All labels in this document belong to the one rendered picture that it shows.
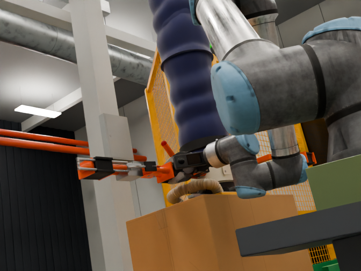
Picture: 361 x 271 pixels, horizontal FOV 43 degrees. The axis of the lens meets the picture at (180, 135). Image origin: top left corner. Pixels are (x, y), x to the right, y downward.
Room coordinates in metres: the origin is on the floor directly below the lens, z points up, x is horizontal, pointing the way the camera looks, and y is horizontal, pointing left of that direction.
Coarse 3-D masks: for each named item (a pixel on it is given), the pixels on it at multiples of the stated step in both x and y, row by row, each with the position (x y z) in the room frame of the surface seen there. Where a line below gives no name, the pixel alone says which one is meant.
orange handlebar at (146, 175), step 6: (264, 156) 1.75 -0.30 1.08; (270, 156) 1.74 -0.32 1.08; (258, 162) 1.77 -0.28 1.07; (114, 168) 1.43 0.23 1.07; (120, 168) 1.44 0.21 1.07; (126, 168) 1.46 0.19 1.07; (144, 168) 1.53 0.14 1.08; (162, 168) 1.60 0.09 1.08; (168, 168) 1.63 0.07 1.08; (114, 174) 1.48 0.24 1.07; (144, 174) 1.58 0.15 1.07; (150, 174) 1.57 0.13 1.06; (156, 174) 1.59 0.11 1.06; (204, 174) 1.79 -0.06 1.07
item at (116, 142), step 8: (104, 120) 2.68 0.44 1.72; (112, 120) 2.73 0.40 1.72; (120, 120) 2.79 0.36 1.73; (104, 128) 2.69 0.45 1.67; (112, 128) 2.72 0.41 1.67; (120, 128) 2.78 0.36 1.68; (128, 128) 2.83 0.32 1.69; (104, 136) 2.69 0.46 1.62; (112, 136) 2.72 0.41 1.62; (120, 136) 2.77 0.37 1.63; (128, 136) 2.82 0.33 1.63; (104, 144) 2.70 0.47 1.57; (112, 144) 2.71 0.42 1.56; (120, 144) 2.76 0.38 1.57; (128, 144) 2.81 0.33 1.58; (104, 152) 2.71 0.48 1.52; (112, 152) 2.70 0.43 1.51; (120, 152) 2.75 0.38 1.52; (128, 152) 2.80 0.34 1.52; (120, 160) 2.77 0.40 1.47; (128, 160) 2.80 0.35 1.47
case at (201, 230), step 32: (128, 224) 1.76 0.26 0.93; (160, 224) 1.65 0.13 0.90; (192, 224) 1.56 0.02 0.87; (224, 224) 1.57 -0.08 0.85; (256, 224) 1.72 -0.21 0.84; (160, 256) 1.67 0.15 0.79; (192, 256) 1.58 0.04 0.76; (224, 256) 1.54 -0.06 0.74; (256, 256) 1.68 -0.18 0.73; (288, 256) 1.85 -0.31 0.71
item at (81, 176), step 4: (80, 164) 1.39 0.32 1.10; (92, 164) 1.36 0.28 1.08; (112, 164) 1.42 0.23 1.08; (80, 172) 1.39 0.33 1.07; (84, 172) 1.38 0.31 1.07; (88, 172) 1.37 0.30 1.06; (92, 172) 1.36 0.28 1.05; (80, 176) 1.39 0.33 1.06; (84, 176) 1.38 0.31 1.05; (88, 176) 1.38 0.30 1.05; (92, 176) 1.40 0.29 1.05; (96, 176) 1.41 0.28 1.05; (100, 176) 1.42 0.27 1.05; (104, 176) 1.43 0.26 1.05
